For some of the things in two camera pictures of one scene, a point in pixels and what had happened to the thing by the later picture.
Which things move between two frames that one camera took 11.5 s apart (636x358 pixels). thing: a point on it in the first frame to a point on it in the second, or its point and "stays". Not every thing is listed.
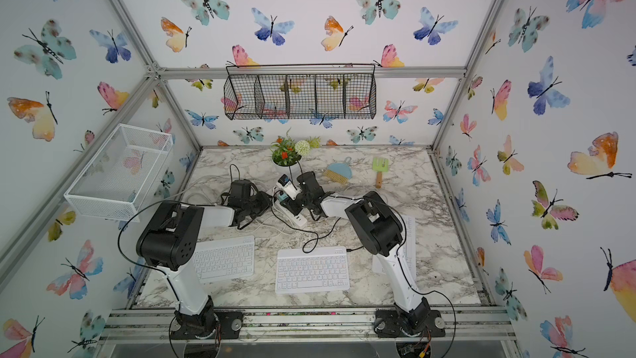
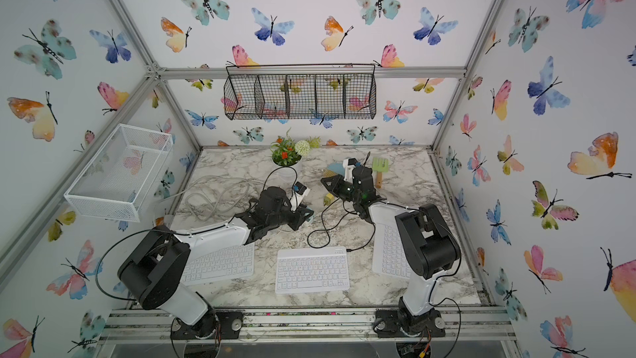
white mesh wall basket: (117, 182) stays
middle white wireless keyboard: (321, 269) stays
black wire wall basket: (268, 91) stays
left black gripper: (263, 197) to (299, 218)
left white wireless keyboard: (225, 258) stays
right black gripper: (287, 203) to (335, 186)
